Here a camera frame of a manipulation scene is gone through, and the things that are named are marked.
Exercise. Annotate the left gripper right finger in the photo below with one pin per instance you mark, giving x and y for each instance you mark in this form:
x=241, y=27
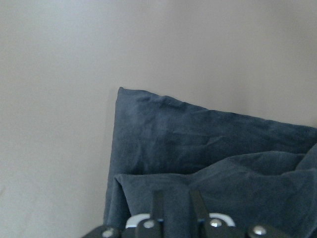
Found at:
x=204, y=226

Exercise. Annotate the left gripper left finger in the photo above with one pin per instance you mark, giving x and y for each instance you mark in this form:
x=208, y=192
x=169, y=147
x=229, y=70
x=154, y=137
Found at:
x=147, y=225

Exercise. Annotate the black graphic t-shirt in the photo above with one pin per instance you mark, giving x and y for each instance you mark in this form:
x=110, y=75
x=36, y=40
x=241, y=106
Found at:
x=251, y=169

